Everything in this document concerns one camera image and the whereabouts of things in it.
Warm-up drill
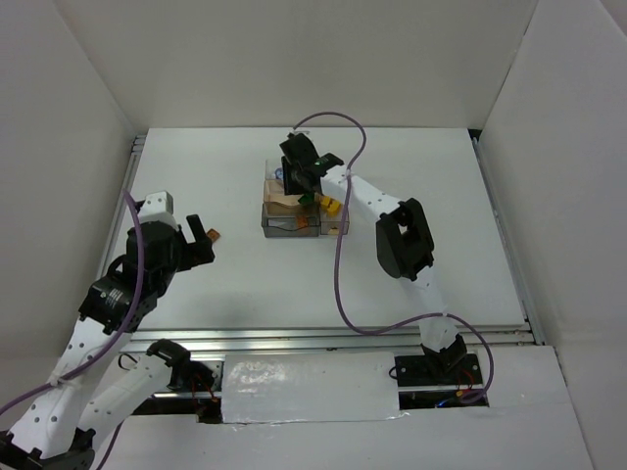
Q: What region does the orange lego plate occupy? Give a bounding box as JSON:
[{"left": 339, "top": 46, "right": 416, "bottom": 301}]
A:
[{"left": 207, "top": 229, "right": 220, "bottom": 243}]

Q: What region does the green leaf lego brick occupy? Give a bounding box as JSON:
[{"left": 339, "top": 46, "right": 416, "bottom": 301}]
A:
[{"left": 299, "top": 194, "right": 315, "bottom": 206}]

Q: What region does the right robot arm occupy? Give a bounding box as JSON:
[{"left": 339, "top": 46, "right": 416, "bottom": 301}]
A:
[{"left": 279, "top": 132, "right": 467, "bottom": 376}]

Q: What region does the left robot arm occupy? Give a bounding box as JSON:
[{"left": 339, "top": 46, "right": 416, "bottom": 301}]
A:
[{"left": 1, "top": 214, "right": 215, "bottom": 469}]

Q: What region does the clear plastic bin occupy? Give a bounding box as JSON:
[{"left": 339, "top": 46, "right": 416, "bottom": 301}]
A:
[{"left": 265, "top": 158, "right": 283, "bottom": 183}]

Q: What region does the tall clear drawer bin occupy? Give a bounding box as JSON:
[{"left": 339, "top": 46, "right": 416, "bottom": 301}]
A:
[{"left": 317, "top": 159, "right": 353, "bottom": 237}]

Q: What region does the grey tinted plastic bin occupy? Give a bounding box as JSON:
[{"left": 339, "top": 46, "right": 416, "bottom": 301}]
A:
[{"left": 261, "top": 206, "right": 320, "bottom": 238}]

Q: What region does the orange lego in bin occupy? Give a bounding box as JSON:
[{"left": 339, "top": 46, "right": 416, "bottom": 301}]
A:
[{"left": 296, "top": 215, "right": 309, "bottom": 229}]

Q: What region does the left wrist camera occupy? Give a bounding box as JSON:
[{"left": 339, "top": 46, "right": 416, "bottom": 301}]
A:
[{"left": 138, "top": 191, "right": 177, "bottom": 230}]

